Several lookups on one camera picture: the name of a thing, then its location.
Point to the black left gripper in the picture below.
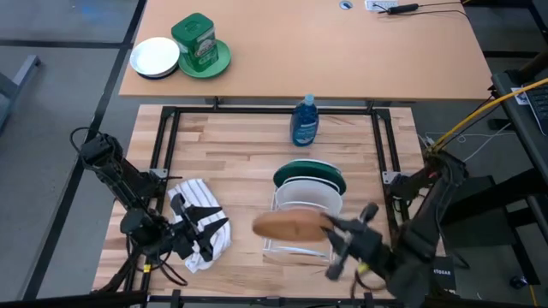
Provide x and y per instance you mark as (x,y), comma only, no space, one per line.
(186,241)

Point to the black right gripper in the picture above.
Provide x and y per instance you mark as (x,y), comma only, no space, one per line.
(364,248)

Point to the pink plate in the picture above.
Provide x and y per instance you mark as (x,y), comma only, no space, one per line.
(291,226)

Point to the dark green plate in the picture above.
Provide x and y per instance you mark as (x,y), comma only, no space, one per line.
(308,170)

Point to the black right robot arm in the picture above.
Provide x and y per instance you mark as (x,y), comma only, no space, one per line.
(424,239)

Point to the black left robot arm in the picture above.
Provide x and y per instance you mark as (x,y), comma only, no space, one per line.
(124,184)

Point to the white striped dish towel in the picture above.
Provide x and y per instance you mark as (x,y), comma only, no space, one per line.
(194,192)

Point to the blue dish soap bottle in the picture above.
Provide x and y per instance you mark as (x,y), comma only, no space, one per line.
(304,126)

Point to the black Netgear box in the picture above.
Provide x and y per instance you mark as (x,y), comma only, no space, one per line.
(445,276)

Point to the light green plate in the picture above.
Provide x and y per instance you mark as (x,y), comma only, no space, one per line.
(222,60)

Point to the green detergent container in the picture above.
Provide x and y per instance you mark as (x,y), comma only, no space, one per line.
(194,40)

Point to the light wood desk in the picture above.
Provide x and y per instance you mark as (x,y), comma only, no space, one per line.
(321,51)

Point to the black caster wheel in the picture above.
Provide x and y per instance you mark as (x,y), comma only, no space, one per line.
(519,282)

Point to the black side desk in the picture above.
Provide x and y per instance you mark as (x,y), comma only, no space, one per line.
(520,137)

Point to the grey desk grommet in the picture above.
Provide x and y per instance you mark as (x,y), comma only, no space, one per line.
(346,5)

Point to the white power strip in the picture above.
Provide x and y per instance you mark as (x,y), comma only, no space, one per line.
(377,5)

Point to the black power adapter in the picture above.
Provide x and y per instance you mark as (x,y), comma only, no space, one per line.
(404,8)

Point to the grey metal stand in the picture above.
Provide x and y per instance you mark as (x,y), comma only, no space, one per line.
(23,70)

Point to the black laptop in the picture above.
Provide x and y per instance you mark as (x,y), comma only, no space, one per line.
(540,104)

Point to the black aluminium frame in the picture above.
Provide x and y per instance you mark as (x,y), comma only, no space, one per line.
(257,110)

